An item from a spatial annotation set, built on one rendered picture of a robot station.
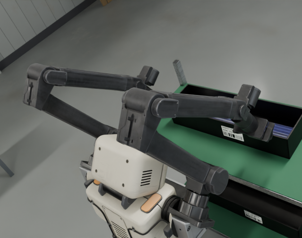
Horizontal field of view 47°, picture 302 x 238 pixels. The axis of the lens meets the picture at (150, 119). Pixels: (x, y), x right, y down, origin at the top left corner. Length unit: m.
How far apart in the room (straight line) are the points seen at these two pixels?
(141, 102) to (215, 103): 0.27
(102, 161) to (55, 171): 2.29
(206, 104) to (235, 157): 0.59
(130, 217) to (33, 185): 2.39
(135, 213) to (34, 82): 0.48
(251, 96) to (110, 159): 0.47
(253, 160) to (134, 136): 0.78
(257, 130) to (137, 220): 0.48
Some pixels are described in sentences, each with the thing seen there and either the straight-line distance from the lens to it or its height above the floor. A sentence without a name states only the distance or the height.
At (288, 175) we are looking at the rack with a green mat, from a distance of 1.38.
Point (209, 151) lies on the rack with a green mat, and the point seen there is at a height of 0.95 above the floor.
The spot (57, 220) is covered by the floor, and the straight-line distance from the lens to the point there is 2.96.
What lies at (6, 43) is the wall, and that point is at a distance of 5.89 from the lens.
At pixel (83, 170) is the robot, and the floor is 1.23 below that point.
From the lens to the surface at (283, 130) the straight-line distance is 1.47.
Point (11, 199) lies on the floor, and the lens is 3.43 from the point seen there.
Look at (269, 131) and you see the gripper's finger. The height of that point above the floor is 1.19.
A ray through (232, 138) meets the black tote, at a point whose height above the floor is 0.97.
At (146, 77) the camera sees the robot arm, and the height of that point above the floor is 1.34.
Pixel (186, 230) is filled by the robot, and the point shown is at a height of 1.20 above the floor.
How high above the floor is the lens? 2.05
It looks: 38 degrees down
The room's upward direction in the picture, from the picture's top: 24 degrees counter-clockwise
